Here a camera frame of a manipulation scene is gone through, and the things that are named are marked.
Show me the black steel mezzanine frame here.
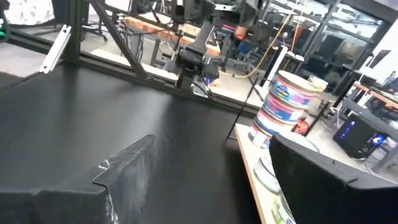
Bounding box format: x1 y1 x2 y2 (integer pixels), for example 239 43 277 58
264 0 394 94

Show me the white flat bracket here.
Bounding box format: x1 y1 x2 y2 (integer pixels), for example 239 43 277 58
39 24 73 75

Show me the yellow extension cable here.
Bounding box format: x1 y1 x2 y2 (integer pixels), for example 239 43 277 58
231 12 302 79

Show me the light blue tuna can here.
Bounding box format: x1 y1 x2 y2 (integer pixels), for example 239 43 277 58
253 154 282 195

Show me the brown cardboard box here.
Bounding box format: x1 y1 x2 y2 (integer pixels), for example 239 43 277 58
234 25 249 41

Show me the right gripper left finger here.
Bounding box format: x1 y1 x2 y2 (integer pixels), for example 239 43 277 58
0 134 158 224

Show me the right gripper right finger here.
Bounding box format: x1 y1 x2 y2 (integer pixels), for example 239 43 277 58
269 133 398 224

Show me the white and black upright stand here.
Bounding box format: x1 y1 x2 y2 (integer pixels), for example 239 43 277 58
259 45 289 90

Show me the black table mat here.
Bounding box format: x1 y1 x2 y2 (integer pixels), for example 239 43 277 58
0 63 262 224

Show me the white patterned curtain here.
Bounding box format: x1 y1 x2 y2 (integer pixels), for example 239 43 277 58
4 0 55 26

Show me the black computer with blue lights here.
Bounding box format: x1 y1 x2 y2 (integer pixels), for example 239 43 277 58
332 113 389 160

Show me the black aluminium rig frame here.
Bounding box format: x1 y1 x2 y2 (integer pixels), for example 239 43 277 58
0 0 259 118

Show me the wooden shelf with black frame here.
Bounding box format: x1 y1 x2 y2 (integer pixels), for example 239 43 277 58
223 76 331 224

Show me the wooden background table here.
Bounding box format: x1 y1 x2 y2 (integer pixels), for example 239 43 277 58
123 12 222 68

